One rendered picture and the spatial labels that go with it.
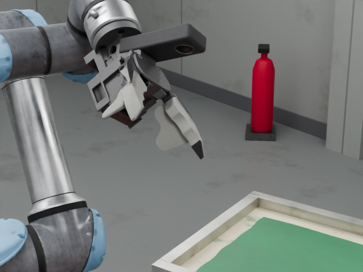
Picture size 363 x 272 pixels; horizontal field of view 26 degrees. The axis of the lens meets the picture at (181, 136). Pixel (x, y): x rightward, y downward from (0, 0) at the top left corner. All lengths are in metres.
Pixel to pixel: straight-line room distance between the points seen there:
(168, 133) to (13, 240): 0.47
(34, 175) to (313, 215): 1.22
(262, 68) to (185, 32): 4.65
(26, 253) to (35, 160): 0.18
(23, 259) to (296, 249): 1.12
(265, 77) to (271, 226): 3.26
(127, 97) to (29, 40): 0.27
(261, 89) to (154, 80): 4.68
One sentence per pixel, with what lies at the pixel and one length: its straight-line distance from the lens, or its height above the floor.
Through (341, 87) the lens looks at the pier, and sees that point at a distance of 5.52.
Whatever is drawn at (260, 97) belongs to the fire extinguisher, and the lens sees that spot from 5.72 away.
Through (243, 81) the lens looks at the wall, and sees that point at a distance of 6.40.
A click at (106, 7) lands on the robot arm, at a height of 1.88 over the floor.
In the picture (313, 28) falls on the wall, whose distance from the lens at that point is 5.79.
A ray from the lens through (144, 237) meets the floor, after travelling 4.44.
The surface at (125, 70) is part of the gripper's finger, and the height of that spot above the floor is 1.82.
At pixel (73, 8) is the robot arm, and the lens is 1.18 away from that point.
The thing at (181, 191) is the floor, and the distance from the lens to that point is 4.97.
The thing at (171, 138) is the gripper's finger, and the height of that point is 1.71.
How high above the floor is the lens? 2.10
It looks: 21 degrees down
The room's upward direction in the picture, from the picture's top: straight up
